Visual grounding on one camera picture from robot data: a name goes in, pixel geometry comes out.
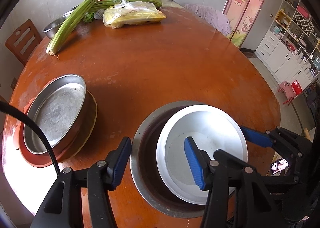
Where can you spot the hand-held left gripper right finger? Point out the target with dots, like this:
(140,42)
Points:
(195,163)

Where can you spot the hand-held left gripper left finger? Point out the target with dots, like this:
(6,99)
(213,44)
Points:
(120,165)

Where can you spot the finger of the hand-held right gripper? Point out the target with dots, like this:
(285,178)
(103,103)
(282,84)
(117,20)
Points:
(232,156)
(255,135)

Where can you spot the small red paper bowl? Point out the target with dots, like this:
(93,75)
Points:
(180,148)

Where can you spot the stainless steel bowl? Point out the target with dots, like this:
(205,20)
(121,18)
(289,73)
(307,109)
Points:
(145,168)

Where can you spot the yellow shell-shaped plate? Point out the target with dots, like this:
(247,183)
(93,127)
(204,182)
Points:
(91,118)

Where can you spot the round metal pan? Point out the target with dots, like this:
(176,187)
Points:
(55,113)

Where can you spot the orange bear-shaped plate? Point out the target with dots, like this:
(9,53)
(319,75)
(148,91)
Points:
(27,155)

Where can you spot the mobile phone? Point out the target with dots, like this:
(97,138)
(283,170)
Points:
(280,165)

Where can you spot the red stool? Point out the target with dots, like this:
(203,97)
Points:
(296,88)

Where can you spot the white shelf cabinet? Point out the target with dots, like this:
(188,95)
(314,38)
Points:
(287,48)

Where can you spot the purple jacket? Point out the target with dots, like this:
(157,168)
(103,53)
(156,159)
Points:
(210,15)

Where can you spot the pink cartoon cat curtain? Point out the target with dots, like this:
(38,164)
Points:
(247,0)

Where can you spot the clear plastic bag of food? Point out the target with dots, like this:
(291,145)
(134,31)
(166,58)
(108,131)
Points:
(135,15)

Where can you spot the white foam net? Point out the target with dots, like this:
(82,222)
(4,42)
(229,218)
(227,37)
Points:
(100,14)

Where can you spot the celery bunch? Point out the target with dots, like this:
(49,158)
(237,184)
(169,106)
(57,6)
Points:
(72,20)

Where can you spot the steel basin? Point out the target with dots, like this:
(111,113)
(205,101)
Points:
(53,26)

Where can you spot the brown wooden chair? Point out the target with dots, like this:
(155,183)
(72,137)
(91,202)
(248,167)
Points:
(22,43)

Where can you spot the low wall socket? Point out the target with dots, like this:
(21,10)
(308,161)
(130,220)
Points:
(13,84)

